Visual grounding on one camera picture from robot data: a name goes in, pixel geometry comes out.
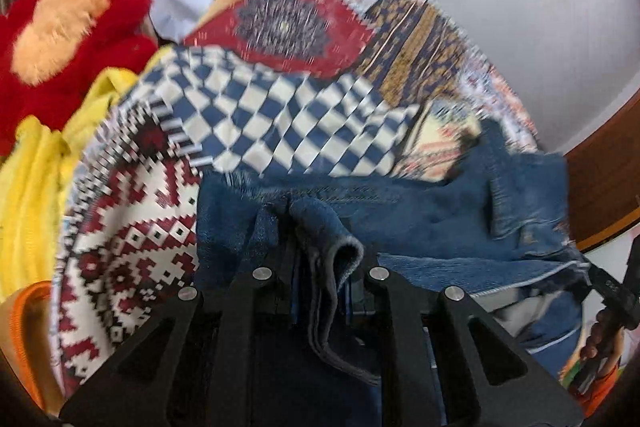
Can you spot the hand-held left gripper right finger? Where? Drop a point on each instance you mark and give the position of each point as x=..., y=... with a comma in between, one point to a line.
x=387, y=292

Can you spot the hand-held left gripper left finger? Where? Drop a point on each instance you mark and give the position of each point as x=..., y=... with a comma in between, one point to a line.
x=260, y=287

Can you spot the blue denim jacket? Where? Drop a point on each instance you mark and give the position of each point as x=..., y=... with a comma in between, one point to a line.
x=425, y=227

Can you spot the person's right hand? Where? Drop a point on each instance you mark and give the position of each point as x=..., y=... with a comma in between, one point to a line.
x=597, y=337

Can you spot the patchwork printed blanket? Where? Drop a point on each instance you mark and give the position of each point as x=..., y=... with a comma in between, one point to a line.
x=280, y=107

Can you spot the orange cloth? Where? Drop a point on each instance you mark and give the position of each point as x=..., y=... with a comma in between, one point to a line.
x=30, y=337

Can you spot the yellow fleece blanket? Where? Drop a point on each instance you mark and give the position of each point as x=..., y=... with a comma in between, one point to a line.
x=30, y=187

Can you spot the red plush toy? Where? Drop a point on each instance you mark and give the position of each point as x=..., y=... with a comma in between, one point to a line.
x=115, y=37

